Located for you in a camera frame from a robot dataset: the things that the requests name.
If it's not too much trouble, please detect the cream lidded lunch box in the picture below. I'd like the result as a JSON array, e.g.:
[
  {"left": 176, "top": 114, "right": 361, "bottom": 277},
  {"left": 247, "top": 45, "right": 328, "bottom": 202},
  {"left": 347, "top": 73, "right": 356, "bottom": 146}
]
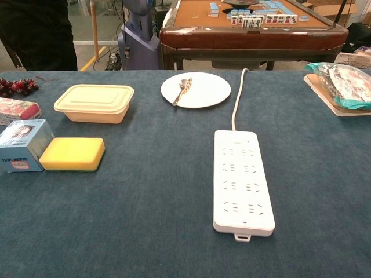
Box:
[{"left": 53, "top": 83, "right": 136, "bottom": 125}]

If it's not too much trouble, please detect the wooden stick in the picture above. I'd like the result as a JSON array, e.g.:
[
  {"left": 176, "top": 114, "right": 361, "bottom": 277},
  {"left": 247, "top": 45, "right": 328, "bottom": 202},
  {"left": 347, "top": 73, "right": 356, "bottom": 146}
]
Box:
[{"left": 90, "top": 0, "right": 100, "bottom": 63}]

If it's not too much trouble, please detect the floral tissue box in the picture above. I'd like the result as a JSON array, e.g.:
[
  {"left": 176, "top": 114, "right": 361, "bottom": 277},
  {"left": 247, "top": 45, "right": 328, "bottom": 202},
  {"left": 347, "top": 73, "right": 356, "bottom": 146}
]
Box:
[{"left": 0, "top": 97, "right": 42, "bottom": 126}]

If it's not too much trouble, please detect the person in black clothes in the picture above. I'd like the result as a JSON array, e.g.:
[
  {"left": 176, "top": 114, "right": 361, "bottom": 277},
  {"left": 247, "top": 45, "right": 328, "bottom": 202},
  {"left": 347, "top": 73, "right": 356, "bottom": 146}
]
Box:
[{"left": 0, "top": 0, "right": 78, "bottom": 72}]

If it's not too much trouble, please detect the light wooden board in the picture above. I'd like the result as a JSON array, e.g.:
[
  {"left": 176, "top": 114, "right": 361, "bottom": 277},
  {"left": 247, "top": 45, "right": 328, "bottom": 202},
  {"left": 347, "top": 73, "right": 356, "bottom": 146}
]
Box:
[{"left": 303, "top": 74, "right": 371, "bottom": 118}]

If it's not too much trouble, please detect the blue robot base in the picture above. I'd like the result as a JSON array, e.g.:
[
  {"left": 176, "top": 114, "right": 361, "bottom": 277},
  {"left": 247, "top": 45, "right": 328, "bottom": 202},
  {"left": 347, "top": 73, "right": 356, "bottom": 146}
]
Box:
[{"left": 117, "top": 0, "right": 162, "bottom": 71}]

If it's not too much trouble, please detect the blue table cloth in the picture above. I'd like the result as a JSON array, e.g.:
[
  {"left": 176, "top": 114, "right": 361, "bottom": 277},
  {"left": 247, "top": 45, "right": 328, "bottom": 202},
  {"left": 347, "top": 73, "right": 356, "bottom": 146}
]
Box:
[{"left": 0, "top": 70, "right": 371, "bottom": 278}]

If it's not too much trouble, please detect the black tripod stand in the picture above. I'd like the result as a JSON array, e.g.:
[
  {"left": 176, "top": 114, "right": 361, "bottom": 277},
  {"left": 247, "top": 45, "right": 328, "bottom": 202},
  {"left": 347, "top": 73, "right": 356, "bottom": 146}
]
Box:
[{"left": 337, "top": 0, "right": 348, "bottom": 28}]

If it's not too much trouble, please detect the white plastic basket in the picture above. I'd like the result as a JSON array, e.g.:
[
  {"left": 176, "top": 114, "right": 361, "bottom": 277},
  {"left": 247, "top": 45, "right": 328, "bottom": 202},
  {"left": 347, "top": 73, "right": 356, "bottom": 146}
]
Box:
[{"left": 334, "top": 51, "right": 371, "bottom": 70}]

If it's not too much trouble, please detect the silver metal spoon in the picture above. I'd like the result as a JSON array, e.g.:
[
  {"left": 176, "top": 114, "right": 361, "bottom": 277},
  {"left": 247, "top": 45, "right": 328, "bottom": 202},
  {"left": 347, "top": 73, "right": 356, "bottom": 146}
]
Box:
[{"left": 172, "top": 76, "right": 194, "bottom": 107}]

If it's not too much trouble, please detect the white power strip cable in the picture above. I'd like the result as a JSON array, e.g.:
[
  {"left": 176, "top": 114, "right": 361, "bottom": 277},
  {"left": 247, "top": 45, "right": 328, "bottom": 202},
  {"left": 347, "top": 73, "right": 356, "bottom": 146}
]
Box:
[{"left": 231, "top": 68, "right": 249, "bottom": 131}]

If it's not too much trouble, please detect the light blue speaker carton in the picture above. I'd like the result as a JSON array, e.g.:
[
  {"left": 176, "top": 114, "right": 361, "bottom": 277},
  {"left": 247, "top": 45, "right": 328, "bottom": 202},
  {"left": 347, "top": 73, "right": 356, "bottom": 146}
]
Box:
[{"left": 0, "top": 119, "right": 56, "bottom": 174}]

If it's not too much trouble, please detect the teal edged snack bag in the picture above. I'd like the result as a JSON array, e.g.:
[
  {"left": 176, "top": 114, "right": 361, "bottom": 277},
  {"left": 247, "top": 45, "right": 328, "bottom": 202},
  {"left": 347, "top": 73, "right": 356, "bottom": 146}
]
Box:
[{"left": 303, "top": 62, "right": 371, "bottom": 111}]

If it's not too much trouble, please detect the white round plate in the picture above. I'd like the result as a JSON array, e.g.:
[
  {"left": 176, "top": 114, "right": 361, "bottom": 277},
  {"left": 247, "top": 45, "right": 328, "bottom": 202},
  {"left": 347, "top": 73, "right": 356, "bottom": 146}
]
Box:
[{"left": 160, "top": 72, "right": 232, "bottom": 109}]

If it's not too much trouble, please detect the brown mahjong table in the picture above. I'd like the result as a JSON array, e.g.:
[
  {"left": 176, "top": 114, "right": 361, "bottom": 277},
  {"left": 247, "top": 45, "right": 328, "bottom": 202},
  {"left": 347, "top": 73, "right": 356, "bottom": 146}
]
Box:
[{"left": 159, "top": 0, "right": 350, "bottom": 71}]

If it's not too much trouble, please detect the black bag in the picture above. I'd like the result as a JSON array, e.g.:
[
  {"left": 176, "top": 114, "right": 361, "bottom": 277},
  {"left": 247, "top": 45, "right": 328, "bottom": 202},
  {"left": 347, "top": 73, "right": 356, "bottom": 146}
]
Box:
[{"left": 346, "top": 22, "right": 371, "bottom": 54}]

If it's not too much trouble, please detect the dark red grape bunch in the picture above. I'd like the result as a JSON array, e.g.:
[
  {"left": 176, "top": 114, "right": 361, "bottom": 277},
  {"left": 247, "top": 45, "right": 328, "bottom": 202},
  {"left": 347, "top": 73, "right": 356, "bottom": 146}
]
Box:
[{"left": 0, "top": 77, "right": 40, "bottom": 98}]

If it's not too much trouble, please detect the white power strip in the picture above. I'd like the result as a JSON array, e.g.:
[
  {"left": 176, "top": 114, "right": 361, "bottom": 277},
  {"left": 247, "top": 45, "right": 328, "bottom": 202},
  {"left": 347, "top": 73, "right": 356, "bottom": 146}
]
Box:
[{"left": 213, "top": 129, "right": 277, "bottom": 242}]

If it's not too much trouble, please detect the dark bowl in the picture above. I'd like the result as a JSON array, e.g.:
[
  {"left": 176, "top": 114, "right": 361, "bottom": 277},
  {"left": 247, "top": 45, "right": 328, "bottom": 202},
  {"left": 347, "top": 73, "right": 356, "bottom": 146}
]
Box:
[{"left": 222, "top": 0, "right": 260, "bottom": 9}]

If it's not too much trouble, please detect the yellow sponge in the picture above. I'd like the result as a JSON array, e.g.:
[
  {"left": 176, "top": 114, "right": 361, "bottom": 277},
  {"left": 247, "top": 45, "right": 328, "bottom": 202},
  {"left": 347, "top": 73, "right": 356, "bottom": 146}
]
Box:
[{"left": 38, "top": 137, "right": 106, "bottom": 173}]

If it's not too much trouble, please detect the black floor cable bundle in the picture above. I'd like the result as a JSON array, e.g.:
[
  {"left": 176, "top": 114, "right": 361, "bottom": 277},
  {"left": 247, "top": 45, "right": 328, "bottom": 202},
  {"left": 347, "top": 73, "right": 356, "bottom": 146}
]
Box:
[{"left": 104, "top": 46, "right": 120, "bottom": 71}]

